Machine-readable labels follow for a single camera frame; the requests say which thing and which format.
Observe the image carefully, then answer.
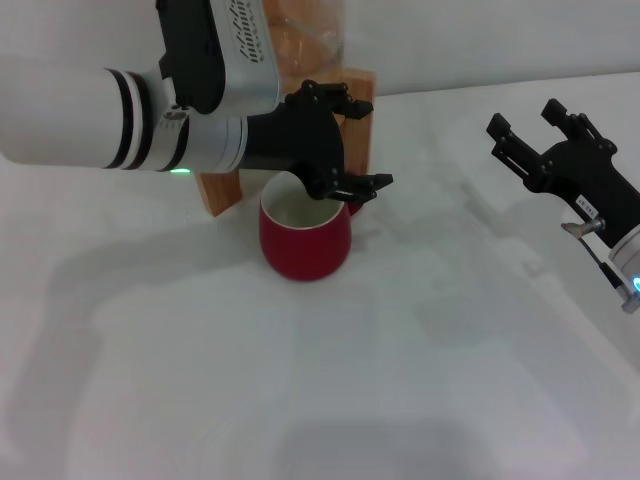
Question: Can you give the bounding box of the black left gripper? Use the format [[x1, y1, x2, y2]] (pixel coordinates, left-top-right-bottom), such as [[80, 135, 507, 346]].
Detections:
[[244, 79, 395, 204]]

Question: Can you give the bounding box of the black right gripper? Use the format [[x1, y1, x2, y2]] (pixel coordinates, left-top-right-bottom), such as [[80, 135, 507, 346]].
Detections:
[[485, 98, 640, 251]]

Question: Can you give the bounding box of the wooden dispenser stand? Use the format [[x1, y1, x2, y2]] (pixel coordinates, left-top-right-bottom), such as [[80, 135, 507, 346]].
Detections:
[[197, 67, 377, 219]]

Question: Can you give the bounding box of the glass beverage dispenser jar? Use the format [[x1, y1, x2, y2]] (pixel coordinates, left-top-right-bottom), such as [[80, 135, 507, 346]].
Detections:
[[262, 0, 347, 84]]

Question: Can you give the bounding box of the red ceramic cup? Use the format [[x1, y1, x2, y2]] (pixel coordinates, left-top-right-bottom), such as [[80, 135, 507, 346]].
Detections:
[[258, 172, 366, 282]]

